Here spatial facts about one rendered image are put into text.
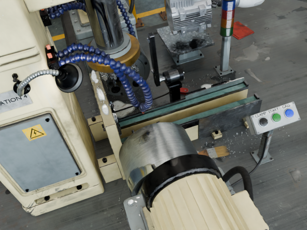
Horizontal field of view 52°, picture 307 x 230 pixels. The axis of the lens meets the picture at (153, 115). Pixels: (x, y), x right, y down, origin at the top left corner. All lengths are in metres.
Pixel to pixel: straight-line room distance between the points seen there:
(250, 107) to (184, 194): 0.83
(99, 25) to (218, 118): 0.66
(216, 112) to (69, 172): 0.64
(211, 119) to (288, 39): 0.85
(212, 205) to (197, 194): 0.04
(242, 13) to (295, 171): 1.18
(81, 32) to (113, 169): 0.64
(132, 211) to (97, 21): 0.53
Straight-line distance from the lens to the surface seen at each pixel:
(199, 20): 1.62
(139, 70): 1.39
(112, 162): 1.23
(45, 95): 0.88
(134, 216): 0.84
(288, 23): 2.13
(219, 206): 0.63
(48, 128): 0.96
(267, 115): 1.15
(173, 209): 0.62
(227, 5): 1.49
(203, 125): 1.33
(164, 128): 0.98
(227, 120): 1.38
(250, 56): 1.83
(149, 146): 0.94
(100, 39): 0.97
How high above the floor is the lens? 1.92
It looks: 48 degrees down
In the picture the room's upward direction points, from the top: 9 degrees counter-clockwise
